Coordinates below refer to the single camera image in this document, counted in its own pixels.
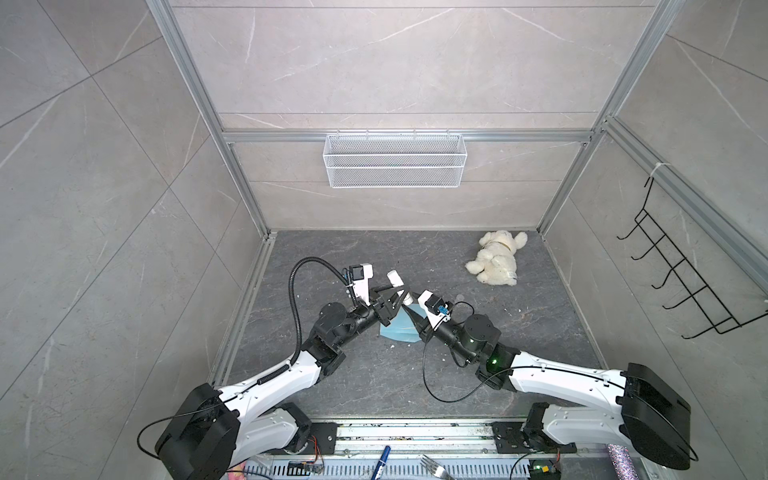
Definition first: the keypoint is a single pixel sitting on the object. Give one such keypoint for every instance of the blue marker pen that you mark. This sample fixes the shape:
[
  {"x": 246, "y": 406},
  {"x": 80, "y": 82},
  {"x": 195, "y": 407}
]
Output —
[{"x": 381, "y": 463}]

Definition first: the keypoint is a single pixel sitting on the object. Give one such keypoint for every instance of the white plush teddy bear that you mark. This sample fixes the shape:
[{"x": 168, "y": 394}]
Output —
[{"x": 495, "y": 262}]

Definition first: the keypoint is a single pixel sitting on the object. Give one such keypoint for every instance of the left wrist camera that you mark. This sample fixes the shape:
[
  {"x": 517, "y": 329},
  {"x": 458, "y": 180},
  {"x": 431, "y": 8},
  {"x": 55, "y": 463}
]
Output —
[{"x": 357, "y": 278}]

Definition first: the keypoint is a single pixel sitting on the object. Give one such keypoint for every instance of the light blue envelope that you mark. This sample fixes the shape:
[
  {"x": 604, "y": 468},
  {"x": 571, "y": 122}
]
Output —
[{"x": 401, "y": 329}]

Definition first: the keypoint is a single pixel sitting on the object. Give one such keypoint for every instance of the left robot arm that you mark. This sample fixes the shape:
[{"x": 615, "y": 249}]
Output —
[{"x": 217, "y": 428}]

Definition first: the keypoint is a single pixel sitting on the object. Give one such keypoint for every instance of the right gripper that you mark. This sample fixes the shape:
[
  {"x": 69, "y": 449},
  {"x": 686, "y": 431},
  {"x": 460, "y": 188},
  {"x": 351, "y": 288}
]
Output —
[{"x": 418, "y": 320}]

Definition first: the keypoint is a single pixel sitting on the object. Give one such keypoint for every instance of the glitter pink microphone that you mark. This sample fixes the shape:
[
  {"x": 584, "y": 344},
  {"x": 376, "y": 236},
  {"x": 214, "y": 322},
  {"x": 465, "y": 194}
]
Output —
[{"x": 622, "y": 462}]

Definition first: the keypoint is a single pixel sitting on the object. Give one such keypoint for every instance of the silver fork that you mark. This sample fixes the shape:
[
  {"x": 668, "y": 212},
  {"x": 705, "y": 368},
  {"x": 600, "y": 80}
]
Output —
[{"x": 435, "y": 469}]

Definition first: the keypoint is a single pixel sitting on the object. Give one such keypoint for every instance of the white wire mesh basket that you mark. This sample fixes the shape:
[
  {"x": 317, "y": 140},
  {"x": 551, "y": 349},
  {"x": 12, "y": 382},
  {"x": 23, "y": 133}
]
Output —
[{"x": 394, "y": 161}]

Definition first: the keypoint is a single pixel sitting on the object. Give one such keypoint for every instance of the black wire hook rack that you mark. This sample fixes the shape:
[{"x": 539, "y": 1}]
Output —
[{"x": 698, "y": 291}]

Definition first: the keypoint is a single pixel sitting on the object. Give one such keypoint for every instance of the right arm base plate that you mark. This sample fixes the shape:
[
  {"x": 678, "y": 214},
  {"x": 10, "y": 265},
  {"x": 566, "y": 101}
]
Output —
[{"x": 514, "y": 438}]

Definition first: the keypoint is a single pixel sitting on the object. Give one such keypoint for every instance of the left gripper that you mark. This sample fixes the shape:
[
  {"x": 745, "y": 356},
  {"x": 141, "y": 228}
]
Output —
[{"x": 381, "y": 306}]

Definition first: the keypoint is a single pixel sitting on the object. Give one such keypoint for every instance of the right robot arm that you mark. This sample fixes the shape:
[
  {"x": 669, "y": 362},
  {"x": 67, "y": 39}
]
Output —
[{"x": 632, "y": 407}]

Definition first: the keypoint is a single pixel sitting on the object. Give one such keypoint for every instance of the white glue stick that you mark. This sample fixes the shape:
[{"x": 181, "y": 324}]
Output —
[{"x": 397, "y": 282}]

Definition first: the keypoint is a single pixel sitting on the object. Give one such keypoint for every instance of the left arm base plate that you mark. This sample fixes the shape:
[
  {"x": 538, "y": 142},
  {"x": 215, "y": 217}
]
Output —
[{"x": 322, "y": 435}]

